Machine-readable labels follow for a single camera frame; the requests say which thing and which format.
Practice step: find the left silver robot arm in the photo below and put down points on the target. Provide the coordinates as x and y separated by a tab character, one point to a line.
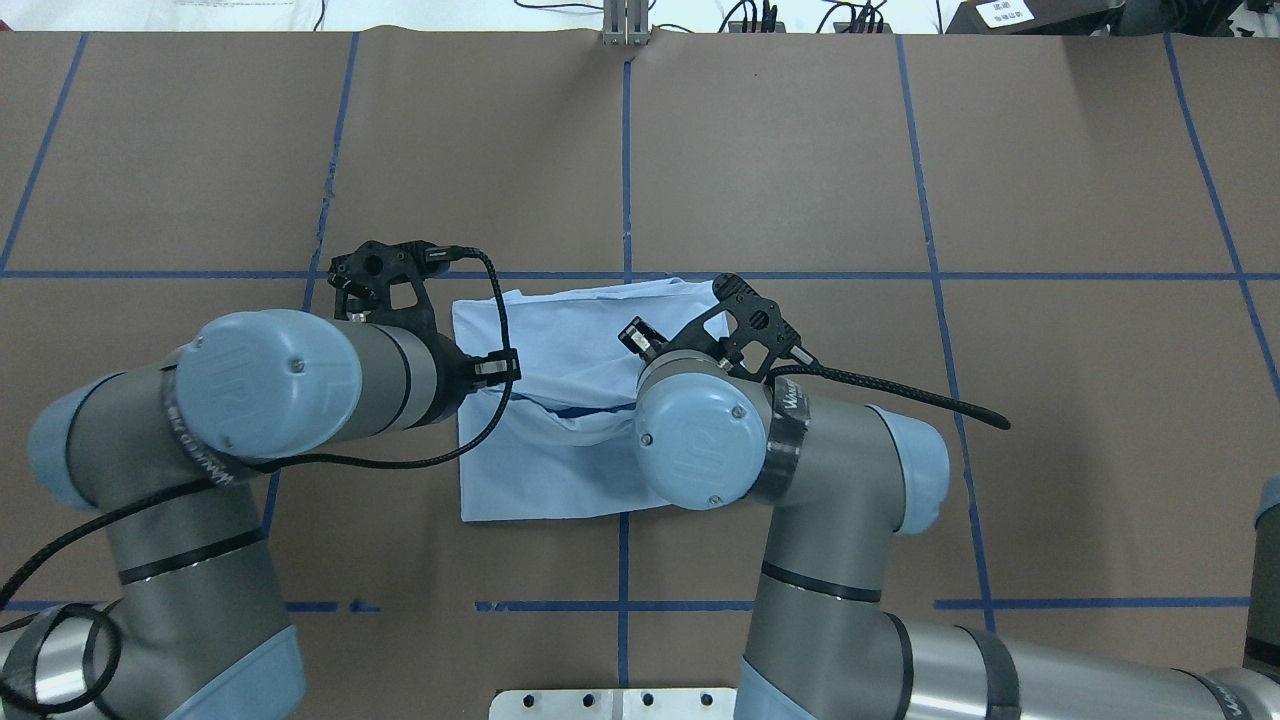
162	457

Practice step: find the light blue t-shirt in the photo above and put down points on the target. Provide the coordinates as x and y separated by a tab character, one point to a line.
562	447

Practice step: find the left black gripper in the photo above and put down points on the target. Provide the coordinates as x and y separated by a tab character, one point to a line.
452	373

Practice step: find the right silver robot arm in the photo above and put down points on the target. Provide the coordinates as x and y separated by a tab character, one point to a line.
843	481

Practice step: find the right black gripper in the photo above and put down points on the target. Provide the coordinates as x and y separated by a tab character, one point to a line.
637	336

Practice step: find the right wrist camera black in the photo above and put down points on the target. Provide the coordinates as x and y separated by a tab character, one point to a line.
760	337

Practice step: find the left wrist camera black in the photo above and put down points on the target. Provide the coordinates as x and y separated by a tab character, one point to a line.
385	283

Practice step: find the aluminium frame post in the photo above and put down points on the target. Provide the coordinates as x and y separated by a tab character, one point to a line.
626	23

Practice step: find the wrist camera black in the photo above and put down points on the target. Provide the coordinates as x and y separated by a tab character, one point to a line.
760	337
385	283

